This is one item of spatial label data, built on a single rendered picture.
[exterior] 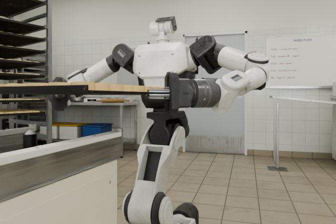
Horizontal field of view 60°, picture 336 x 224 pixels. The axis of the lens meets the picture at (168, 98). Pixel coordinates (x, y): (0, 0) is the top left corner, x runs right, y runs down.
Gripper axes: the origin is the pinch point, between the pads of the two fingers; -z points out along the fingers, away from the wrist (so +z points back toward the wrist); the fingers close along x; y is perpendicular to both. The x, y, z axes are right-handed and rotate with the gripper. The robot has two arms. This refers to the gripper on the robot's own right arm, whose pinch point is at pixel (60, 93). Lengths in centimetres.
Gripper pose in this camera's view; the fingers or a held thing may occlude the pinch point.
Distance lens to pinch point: 111.7
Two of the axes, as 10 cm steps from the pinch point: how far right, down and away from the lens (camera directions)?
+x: 0.1, -10.0, 0.0
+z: -3.9, 0.0, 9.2
